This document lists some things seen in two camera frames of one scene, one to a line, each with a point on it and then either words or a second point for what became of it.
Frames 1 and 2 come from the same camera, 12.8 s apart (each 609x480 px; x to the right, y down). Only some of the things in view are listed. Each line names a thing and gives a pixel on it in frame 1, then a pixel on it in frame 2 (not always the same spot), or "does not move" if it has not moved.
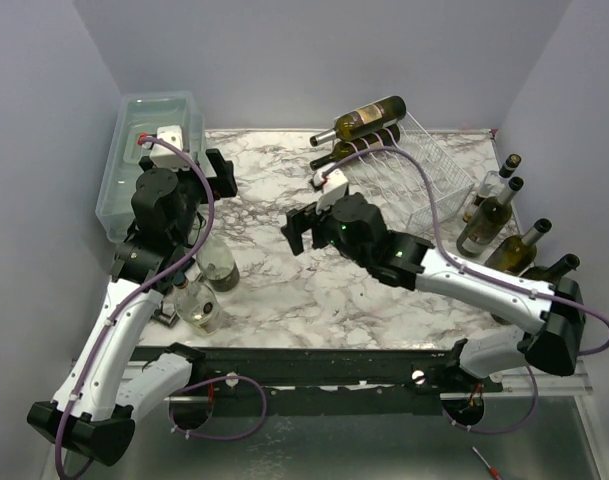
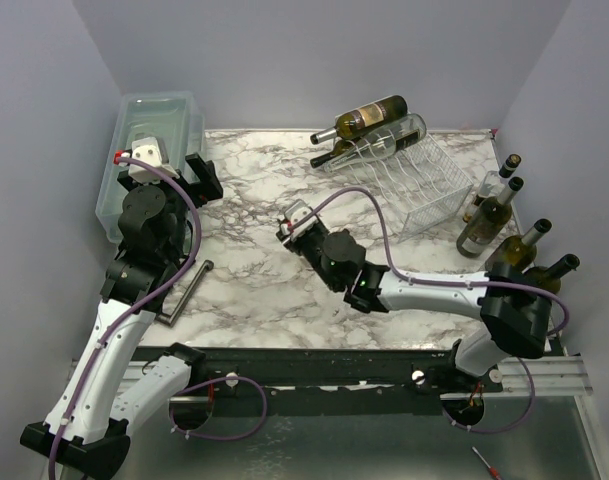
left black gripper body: (220, 185) -> (196, 191)
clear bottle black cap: (491, 186) does not move
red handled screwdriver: (492, 470) does not move
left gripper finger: (224, 170) -> (198, 167)
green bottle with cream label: (487, 220) does not move
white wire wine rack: (412, 181) does not move
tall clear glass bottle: (217, 265) -> (396, 135)
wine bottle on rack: (360, 121) does not move
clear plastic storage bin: (134, 114) does not move
